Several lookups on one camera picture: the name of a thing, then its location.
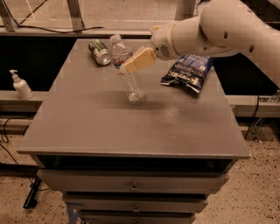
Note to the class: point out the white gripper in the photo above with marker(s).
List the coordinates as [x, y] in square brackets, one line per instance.
[161, 40]

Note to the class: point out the clear plastic water bottle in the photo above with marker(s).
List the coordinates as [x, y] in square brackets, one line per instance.
[122, 55]

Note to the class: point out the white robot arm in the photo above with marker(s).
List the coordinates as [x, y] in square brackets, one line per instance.
[224, 28]

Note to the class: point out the white pump dispenser bottle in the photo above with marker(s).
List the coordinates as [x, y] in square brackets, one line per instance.
[21, 86]

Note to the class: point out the blue potato chip bag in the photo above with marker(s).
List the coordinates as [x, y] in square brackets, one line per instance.
[189, 71]

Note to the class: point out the green soda can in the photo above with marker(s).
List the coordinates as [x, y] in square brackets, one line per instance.
[99, 52]

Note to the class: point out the grey drawer cabinet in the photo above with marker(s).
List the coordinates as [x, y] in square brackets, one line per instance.
[86, 123]

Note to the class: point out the top drawer with knob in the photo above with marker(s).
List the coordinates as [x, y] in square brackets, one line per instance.
[133, 181]

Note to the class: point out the drawer with knob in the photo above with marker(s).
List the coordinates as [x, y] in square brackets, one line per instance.
[133, 181]
[163, 203]
[102, 217]

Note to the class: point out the middle drawer with knob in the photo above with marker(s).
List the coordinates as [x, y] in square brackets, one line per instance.
[163, 203]

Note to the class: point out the bottom drawer with knob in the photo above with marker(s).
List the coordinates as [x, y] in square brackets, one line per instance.
[102, 217]

